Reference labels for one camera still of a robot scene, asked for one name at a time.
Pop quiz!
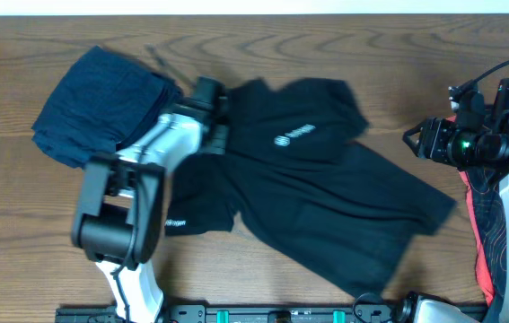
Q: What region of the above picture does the red and black patterned garment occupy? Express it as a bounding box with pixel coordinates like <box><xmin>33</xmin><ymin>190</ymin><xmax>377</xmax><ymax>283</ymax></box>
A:
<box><xmin>459</xmin><ymin>167</ymin><xmax>506</xmax><ymax>306</ymax></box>

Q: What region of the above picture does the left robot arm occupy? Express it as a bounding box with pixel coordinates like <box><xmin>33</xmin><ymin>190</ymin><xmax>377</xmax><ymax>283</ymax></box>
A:
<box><xmin>71</xmin><ymin>76</ymin><xmax>228</xmax><ymax>322</ymax></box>

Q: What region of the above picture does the black polo shirt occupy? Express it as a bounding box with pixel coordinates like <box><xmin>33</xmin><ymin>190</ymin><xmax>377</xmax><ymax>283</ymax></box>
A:
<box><xmin>165</xmin><ymin>78</ymin><xmax>455</xmax><ymax>296</ymax></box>

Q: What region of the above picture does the folded navy blue garment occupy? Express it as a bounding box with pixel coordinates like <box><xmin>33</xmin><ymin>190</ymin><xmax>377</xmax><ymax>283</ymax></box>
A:
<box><xmin>31</xmin><ymin>46</ymin><xmax>181</xmax><ymax>168</ymax></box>

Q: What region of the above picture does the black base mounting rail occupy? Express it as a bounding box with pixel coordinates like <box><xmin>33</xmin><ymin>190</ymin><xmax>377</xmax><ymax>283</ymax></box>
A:
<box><xmin>54</xmin><ymin>301</ymin><xmax>488</xmax><ymax>323</ymax></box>

